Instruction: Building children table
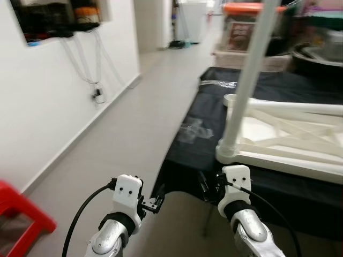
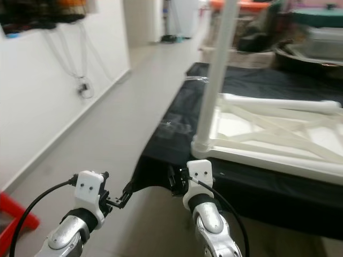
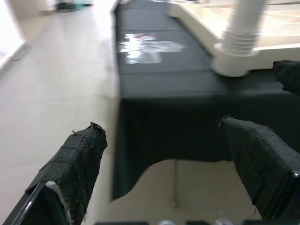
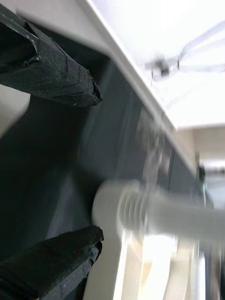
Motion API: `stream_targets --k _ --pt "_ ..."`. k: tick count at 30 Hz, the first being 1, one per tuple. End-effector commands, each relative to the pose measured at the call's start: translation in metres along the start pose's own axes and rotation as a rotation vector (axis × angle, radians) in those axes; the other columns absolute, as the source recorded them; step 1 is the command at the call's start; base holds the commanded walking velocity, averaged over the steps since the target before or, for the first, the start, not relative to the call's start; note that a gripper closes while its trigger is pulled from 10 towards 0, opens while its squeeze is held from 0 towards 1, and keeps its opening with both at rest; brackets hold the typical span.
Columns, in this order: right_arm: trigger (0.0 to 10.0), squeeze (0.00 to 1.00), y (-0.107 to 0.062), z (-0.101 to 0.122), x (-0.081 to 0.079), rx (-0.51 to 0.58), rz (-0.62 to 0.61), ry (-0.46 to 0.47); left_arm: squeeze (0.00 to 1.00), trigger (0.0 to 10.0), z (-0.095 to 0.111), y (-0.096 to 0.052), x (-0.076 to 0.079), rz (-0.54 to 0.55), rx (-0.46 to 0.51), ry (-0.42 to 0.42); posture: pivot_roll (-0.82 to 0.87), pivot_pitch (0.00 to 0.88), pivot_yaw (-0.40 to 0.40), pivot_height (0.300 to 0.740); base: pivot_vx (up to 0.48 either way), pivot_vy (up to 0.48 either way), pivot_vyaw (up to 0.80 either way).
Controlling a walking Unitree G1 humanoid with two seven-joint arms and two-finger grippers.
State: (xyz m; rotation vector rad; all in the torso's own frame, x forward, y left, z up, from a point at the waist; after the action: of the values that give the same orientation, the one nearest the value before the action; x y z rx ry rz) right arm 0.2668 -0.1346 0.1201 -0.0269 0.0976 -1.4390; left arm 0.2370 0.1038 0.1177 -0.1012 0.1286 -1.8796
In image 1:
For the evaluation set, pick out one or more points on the black round basin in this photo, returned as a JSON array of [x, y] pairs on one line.
[[316, 59]]

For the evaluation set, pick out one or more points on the white plastic table top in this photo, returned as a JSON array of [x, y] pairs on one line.
[[284, 167]]

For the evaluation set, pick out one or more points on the small black green device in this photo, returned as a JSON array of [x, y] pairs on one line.
[[178, 44]]

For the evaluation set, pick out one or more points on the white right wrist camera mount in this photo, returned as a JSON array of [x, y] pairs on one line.
[[236, 179]]

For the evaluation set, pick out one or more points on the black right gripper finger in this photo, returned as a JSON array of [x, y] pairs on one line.
[[207, 186]]

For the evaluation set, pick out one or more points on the black router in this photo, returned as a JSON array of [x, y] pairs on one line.
[[48, 21]]

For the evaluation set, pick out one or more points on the clear tape strip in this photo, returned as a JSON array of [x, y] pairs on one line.
[[220, 83]]

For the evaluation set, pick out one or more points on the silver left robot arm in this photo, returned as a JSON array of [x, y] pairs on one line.
[[107, 241]]

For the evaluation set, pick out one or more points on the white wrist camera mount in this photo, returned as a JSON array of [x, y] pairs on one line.
[[236, 179], [127, 190]]

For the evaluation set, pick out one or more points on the beige low bench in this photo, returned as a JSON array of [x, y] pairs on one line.
[[252, 63]]

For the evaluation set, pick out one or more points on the clear tape patch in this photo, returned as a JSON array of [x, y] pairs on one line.
[[195, 133]]

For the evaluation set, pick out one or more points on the black power adapter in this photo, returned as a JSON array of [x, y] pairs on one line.
[[97, 96]]

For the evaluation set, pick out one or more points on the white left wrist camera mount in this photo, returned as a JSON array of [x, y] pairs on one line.
[[127, 190]]

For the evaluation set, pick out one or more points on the red plastic stool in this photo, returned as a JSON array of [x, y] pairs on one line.
[[10, 201]]

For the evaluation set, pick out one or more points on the white appliance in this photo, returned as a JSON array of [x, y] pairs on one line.
[[192, 21]]

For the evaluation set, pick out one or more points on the storage box with orange lid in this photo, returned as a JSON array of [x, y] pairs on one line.
[[238, 32]]

